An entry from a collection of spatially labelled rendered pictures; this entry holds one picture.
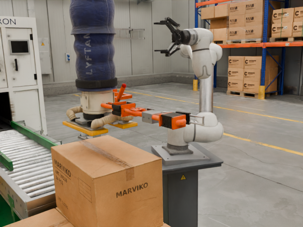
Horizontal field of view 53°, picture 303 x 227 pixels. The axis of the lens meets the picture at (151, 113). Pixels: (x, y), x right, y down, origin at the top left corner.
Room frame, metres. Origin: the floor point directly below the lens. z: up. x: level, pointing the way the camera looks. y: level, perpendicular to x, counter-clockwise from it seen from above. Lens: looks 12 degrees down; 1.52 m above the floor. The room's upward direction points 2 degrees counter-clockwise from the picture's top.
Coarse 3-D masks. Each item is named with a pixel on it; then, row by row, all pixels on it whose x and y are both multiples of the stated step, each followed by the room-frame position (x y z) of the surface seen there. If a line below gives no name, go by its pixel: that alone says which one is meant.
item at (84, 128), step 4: (68, 120) 1.69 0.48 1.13; (64, 124) 1.67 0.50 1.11; (68, 124) 1.64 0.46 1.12; (72, 124) 1.62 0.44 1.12; (76, 124) 1.59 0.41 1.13; (80, 124) 1.59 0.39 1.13; (84, 124) 1.59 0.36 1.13; (88, 124) 1.53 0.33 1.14; (76, 128) 1.56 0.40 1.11; (80, 128) 1.53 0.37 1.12; (84, 128) 1.52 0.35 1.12; (88, 128) 1.50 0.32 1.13; (100, 128) 1.50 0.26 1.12; (104, 128) 1.51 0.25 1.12; (84, 132) 1.49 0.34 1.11; (88, 132) 1.46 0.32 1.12; (92, 132) 1.44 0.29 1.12; (96, 132) 1.46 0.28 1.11; (100, 132) 1.47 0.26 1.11; (104, 132) 1.48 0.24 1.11
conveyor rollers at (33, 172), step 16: (0, 144) 3.16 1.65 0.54; (16, 144) 3.17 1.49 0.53; (32, 144) 3.12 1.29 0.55; (16, 160) 2.66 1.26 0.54; (32, 160) 2.66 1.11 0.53; (48, 160) 2.60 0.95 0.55; (16, 176) 2.31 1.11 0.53; (32, 176) 2.30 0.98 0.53; (48, 176) 2.30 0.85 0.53; (32, 192) 1.97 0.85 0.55; (48, 192) 2.02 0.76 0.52
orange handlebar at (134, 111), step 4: (116, 92) 1.97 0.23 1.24; (116, 96) 1.80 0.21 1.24; (124, 96) 1.82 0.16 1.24; (128, 96) 1.83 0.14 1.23; (104, 104) 1.56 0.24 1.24; (108, 104) 1.53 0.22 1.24; (108, 108) 1.53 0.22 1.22; (132, 108) 1.44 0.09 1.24; (136, 108) 1.39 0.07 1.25; (140, 108) 1.39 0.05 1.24; (124, 112) 1.42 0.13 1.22; (128, 112) 1.39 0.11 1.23; (132, 112) 1.36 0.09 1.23; (136, 112) 1.34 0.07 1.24; (140, 112) 1.33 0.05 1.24; (136, 116) 1.35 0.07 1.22; (140, 116) 1.32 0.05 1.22; (152, 116) 1.25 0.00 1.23; (156, 116) 1.24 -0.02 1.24; (156, 120) 1.24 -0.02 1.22; (180, 120) 1.15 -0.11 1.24; (184, 120) 1.16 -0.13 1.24; (176, 124) 1.15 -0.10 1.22; (180, 124) 1.15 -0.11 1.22
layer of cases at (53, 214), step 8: (56, 208) 1.75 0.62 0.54; (32, 216) 1.66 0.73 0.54; (40, 216) 1.66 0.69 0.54; (48, 216) 1.66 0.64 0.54; (56, 216) 1.66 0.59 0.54; (64, 216) 1.66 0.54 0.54; (16, 224) 1.58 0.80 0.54; (24, 224) 1.58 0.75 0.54; (32, 224) 1.57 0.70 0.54; (40, 224) 1.57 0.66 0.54; (48, 224) 1.57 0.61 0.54; (56, 224) 1.57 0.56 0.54; (64, 224) 1.57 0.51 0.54; (72, 224) 1.58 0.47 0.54
